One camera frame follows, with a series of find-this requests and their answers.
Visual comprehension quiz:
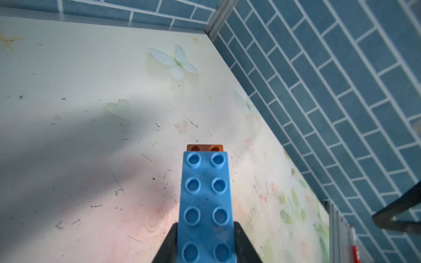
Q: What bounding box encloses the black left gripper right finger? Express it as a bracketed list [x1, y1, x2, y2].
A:
[234, 221, 262, 263]

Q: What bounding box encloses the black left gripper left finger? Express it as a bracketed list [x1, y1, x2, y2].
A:
[152, 222, 178, 263]

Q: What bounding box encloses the light blue long lego brick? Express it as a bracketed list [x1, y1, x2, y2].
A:
[177, 151, 237, 263]

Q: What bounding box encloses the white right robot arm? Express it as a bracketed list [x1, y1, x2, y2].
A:
[372, 182, 421, 235]

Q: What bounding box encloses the orange lego brick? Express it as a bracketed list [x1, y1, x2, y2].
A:
[186, 144, 224, 152]

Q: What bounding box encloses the red white marker pen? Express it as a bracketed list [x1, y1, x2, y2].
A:
[348, 225, 361, 263]

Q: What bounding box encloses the aluminium corner post right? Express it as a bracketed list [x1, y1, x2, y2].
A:
[205, 0, 240, 42]

